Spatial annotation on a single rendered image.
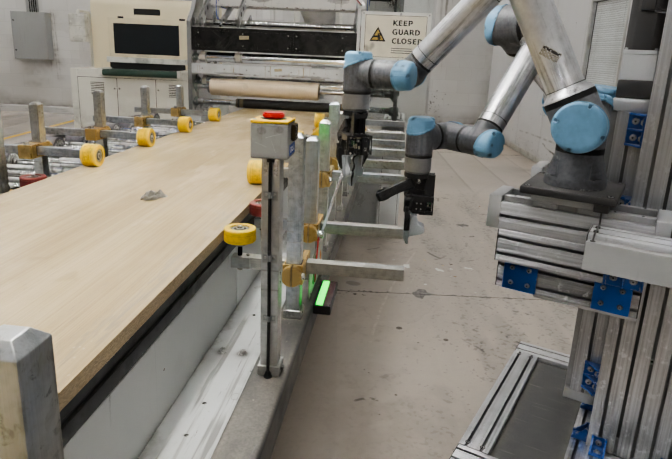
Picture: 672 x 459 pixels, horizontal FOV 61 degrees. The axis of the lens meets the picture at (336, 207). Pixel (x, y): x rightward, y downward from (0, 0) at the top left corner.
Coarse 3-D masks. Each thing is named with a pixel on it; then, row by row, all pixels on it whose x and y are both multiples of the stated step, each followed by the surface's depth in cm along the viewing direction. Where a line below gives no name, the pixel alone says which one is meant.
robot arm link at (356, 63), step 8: (352, 56) 147; (360, 56) 147; (368, 56) 148; (344, 64) 150; (352, 64) 148; (360, 64) 147; (368, 64) 147; (344, 72) 150; (352, 72) 148; (360, 72) 147; (344, 80) 151; (352, 80) 149; (360, 80) 148; (344, 88) 151; (352, 88) 149; (360, 88) 149; (368, 88) 150
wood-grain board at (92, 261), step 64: (192, 128) 309; (64, 192) 170; (128, 192) 173; (192, 192) 176; (256, 192) 180; (0, 256) 119; (64, 256) 120; (128, 256) 122; (192, 256) 124; (0, 320) 92; (64, 320) 93; (128, 320) 94; (64, 384) 76
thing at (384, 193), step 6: (402, 180) 161; (408, 180) 158; (390, 186) 161; (396, 186) 159; (402, 186) 158; (408, 186) 158; (378, 192) 160; (384, 192) 159; (390, 192) 159; (396, 192) 159; (378, 198) 160; (384, 198) 160
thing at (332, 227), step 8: (256, 224) 167; (328, 224) 165; (336, 224) 164; (344, 224) 164; (352, 224) 165; (360, 224) 165; (368, 224) 165; (376, 224) 166; (328, 232) 165; (336, 232) 165; (344, 232) 165; (352, 232) 164; (360, 232) 164; (368, 232) 164; (376, 232) 164; (384, 232) 163; (392, 232) 163; (400, 232) 163
